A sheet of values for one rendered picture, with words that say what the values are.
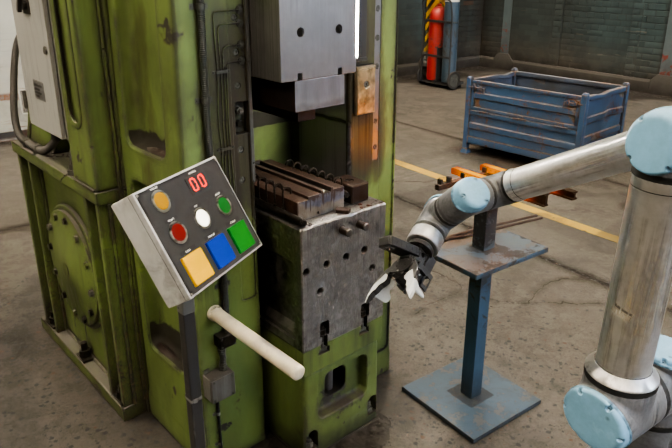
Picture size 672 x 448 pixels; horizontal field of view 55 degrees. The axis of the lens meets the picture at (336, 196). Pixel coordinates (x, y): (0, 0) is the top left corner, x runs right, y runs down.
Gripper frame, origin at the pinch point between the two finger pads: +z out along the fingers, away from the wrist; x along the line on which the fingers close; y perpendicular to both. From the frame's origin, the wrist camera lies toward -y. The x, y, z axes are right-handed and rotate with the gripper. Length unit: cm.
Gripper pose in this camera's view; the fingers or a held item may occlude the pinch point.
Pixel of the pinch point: (384, 299)
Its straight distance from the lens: 159.9
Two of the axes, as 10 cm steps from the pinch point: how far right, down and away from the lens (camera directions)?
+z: -4.6, 6.5, -6.0
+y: 6.0, 7.3, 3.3
